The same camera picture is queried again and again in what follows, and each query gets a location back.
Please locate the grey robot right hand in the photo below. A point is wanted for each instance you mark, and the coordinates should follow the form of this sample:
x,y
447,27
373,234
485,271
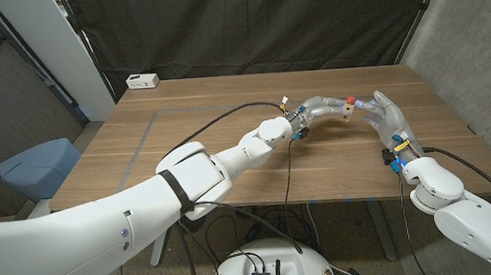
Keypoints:
x,y
392,123

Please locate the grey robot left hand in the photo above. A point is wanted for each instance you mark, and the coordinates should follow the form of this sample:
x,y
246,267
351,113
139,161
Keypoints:
x,y
319,110

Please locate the wooden block with holes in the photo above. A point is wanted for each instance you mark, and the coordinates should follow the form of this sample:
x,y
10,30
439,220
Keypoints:
x,y
347,111

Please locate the red screw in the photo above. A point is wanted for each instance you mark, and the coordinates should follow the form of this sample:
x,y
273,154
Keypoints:
x,y
350,100

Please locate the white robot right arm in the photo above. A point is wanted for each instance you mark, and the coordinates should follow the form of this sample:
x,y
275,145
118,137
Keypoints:
x,y
467,208

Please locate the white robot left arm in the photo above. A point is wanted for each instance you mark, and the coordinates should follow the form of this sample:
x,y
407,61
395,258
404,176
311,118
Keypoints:
x,y
105,238

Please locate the grey table leg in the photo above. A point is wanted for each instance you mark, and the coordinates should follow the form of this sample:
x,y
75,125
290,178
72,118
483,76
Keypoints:
x,y
382,232
159,249

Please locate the black backdrop curtain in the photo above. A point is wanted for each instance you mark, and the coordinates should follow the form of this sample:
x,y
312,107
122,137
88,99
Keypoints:
x,y
242,25

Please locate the black backdrop stand pole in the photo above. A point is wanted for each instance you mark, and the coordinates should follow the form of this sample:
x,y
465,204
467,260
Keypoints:
x,y
423,6
85,42

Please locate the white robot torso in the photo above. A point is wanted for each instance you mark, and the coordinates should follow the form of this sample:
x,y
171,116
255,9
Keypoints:
x,y
275,257

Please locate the round black floor fan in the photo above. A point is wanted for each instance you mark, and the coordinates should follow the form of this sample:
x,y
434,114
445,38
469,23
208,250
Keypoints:
x,y
199,225

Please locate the white power strip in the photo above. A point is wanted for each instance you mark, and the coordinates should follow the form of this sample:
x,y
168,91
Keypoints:
x,y
142,80

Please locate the blue-grey stool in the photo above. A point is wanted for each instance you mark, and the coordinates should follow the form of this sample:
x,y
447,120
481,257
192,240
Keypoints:
x,y
40,169

